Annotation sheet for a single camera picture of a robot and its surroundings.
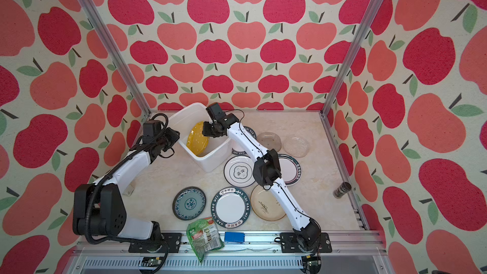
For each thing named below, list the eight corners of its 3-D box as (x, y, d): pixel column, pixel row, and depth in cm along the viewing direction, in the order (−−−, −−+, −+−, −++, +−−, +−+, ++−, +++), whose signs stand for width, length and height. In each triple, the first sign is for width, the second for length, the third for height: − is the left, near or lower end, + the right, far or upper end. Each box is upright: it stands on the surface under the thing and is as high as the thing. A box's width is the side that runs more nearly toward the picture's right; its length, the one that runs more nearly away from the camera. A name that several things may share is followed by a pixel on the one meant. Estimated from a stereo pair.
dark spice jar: (334, 199, 88) (344, 190, 79) (331, 191, 90) (341, 181, 82) (342, 199, 88) (353, 190, 79) (339, 191, 90) (350, 181, 82)
